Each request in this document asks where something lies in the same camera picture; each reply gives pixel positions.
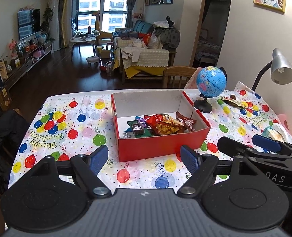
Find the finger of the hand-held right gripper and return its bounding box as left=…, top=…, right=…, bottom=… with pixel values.
left=252, top=134, right=285, bottom=152
left=217, top=136, right=254, bottom=157

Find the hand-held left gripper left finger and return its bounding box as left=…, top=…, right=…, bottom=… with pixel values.
left=26, top=144, right=112, bottom=199

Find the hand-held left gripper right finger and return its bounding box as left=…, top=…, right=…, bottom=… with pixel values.
left=176, top=145, right=261, bottom=199

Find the red cardboard box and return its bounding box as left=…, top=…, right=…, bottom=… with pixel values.
left=111, top=90, right=212, bottom=163

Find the brown foil snack packet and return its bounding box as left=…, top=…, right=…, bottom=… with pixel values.
left=176, top=111, right=197, bottom=132

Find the red chip packet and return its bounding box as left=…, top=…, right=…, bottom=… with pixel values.
left=146, top=114, right=186, bottom=136

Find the dark green snack packet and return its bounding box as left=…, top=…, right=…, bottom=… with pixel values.
left=124, top=120, right=153, bottom=137

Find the dark brown snack packet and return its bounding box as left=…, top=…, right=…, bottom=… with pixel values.
left=132, top=123, right=146, bottom=135

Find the tissue pack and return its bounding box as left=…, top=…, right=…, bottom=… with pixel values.
left=261, top=123, right=291, bottom=145

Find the dark flat snack packet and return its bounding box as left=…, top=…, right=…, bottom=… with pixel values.
left=221, top=95, right=247, bottom=108

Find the blue desk globe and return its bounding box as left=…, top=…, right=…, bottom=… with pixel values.
left=194, top=66, right=227, bottom=113

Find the silver desk lamp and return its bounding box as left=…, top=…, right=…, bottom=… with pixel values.
left=251, top=48, right=292, bottom=92

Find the pink cloth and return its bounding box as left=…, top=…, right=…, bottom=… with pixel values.
left=184, top=67, right=201, bottom=89

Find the black jacket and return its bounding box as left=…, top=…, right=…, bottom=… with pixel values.
left=0, top=109, right=31, bottom=193

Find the round stool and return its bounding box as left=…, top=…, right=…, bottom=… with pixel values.
left=86, top=56, right=101, bottom=69

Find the sofa with cream cover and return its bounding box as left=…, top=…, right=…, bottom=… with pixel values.
left=113, top=21, right=176, bottom=80

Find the brown cardboard box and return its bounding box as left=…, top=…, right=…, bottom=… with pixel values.
left=0, top=86, right=13, bottom=112

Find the white coffee table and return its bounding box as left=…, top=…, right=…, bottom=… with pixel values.
left=69, top=33, right=101, bottom=60

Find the television cabinet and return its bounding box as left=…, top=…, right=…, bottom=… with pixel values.
left=0, top=39, right=54, bottom=90

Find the pile of clothes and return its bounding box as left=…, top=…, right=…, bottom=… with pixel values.
left=153, top=16, right=181, bottom=49

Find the white standing air conditioner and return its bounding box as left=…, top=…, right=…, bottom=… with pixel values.
left=48, top=0, right=61, bottom=51

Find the yellow curtain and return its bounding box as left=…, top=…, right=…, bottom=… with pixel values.
left=59, top=0, right=70, bottom=49

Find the television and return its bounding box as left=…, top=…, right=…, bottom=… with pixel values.
left=18, top=9, right=41, bottom=40

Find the window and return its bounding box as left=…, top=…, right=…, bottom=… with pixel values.
left=75, top=0, right=128, bottom=34

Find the grey curtain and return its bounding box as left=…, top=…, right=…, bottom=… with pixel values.
left=125, top=0, right=143, bottom=28

